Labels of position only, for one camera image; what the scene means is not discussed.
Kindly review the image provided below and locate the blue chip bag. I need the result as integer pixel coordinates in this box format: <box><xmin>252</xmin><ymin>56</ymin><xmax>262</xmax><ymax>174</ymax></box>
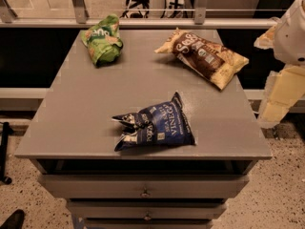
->
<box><xmin>112</xmin><ymin>92</ymin><xmax>195</xmax><ymax>152</ymax></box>

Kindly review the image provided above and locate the top drawer with knob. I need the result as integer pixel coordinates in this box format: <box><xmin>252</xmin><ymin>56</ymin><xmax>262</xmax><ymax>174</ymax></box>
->
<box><xmin>38</xmin><ymin>175</ymin><xmax>249</xmax><ymax>199</ymax></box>

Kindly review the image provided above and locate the brown and yellow chip bag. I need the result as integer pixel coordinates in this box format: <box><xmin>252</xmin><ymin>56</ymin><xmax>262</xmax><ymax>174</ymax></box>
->
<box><xmin>155</xmin><ymin>29</ymin><xmax>249</xmax><ymax>91</ymax></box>

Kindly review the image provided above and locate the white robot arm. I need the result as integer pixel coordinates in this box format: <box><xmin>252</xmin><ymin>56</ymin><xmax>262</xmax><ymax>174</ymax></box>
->
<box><xmin>254</xmin><ymin>0</ymin><xmax>305</xmax><ymax>129</ymax></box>

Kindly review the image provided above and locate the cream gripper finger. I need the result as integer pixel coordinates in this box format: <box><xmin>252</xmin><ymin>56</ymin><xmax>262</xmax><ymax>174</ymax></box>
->
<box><xmin>254</xmin><ymin>26</ymin><xmax>276</xmax><ymax>50</ymax></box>
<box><xmin>257</xmin><ymin>65</ymin><xmax>305</xmax><ymax>128</ymax></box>

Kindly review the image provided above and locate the metal railing with glass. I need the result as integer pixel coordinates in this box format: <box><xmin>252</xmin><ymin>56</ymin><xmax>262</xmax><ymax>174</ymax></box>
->
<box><xmin>0</xmin><ymin>0</ymin><xmax>294</xmax><ymax>29</ymax></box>

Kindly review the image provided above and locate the black office chair base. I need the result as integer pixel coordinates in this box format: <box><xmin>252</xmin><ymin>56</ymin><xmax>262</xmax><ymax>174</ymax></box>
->
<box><xmin>121</xmin><ymin>0</ymin><xmax>150</xmax><ymax>18</ymax></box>

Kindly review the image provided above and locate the middle drawer with knob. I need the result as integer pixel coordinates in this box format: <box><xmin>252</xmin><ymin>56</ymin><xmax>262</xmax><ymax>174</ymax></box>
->
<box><xmin>68</xmin><ymin>201</ymin><xmax>227</xmax><ymax>220</ymax></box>

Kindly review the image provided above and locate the black shoe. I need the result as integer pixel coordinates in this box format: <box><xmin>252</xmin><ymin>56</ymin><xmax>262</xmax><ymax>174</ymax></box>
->
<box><xmin>0</xmin><ymin>209</ymin><xmax>25</xmax><ymax>229</ymax></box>

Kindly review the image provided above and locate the green rice chip bag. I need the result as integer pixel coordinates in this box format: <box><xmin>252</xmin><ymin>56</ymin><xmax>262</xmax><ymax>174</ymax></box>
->
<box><xmin>81</xmin><ymin>14</ymin><xmax>123</xmax><ymax>68</ymax></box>

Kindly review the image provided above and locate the drawer with knob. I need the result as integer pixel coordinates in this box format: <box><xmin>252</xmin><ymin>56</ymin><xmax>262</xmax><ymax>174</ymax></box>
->
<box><xmin>38</xmin><ymin>175</ymin><xmax>249</xmax><ymax>199</ymax></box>
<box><xmin>68</xmin><ymin>201</ymin><xmax>227</xmax><ymax>220</ymax></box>

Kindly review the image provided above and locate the grey drawer cabinet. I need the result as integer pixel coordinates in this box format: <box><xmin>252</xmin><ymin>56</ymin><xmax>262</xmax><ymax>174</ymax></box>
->
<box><xmin>16</xmin><ymin>30</ymin><xmax>271</xmax><ymax>229</ymax></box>

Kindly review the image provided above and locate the black stand left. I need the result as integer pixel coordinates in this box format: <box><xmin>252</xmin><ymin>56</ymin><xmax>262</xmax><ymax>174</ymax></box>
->
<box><xmin>0</xmin><ymin>122</ymin><xmax>13</xmax><ymax>185</ymax></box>

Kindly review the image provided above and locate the bottom drawer front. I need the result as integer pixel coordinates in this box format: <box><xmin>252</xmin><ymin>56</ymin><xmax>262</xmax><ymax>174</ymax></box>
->
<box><xmin>85</xmin><ymin>219</ymin><xmax>213</xmax><ymax>229</ymax></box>

